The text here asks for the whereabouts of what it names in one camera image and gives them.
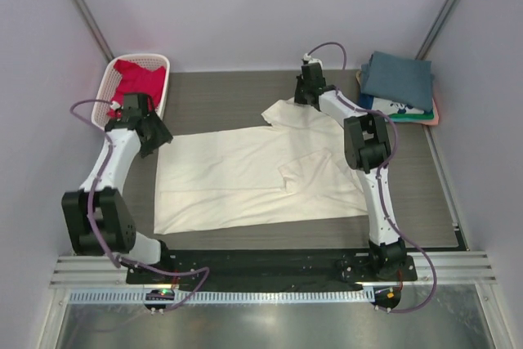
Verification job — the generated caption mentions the white perforated plastic basket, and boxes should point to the white perforated plastic basket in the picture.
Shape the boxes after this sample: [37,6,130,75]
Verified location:
[91,53,170,128]

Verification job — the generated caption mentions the cream white t shirt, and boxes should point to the cream white t shirt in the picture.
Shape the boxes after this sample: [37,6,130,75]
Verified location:
[154,100,367,235]

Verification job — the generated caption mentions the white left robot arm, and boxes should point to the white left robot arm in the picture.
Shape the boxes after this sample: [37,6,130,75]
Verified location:
[61,92,173,284]

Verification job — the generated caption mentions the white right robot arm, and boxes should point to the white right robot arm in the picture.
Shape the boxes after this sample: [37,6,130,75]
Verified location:
[294,59,407,280]

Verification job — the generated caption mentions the red t shirt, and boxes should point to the red t shirt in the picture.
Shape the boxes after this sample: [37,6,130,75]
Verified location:
[110,60,167,110]

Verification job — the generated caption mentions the folded white blue patterned shirt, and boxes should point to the folded white blue patterned shirt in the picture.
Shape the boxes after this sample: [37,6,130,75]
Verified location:
[358,93,426,117]

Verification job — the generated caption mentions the folded green t shirt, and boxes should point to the folded green t shirt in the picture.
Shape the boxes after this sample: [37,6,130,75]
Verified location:
[389,113,439,126]

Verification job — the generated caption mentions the folded grey-blue t shirt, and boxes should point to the folded grey-blue t shirt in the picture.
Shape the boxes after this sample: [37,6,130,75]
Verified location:
[360,51,433,112]

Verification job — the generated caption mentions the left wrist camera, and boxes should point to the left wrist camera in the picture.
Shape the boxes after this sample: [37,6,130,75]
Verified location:
[110,101,122,111]

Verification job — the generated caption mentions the left aluminium frame post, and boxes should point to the left aluminium frame post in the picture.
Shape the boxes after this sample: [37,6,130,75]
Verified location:
[71,0,114,62]

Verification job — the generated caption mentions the aluminium frame post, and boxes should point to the aluminium frame post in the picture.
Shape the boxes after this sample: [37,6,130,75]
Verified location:
[416,0,461,60]
[71,0,114,62]

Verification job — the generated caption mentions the right aluminium frame post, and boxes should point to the right aluminium frame post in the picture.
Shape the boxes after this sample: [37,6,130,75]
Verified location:
[416,0,461,60]

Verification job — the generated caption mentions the slotted grey cable duct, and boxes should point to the slotted grey cable duct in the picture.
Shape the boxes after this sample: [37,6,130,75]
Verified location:
[69,287,375,306]

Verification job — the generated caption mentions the aluminium extrusion rail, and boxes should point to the aluminium extrusion rail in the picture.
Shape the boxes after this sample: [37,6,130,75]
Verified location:
[49,251,496,289]

